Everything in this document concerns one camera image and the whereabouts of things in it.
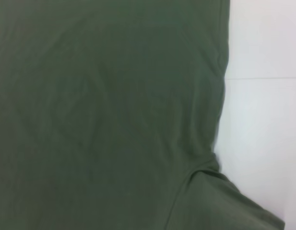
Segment dark green t-shirt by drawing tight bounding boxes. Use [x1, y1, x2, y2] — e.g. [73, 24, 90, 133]
[0, 0, 286, 230]

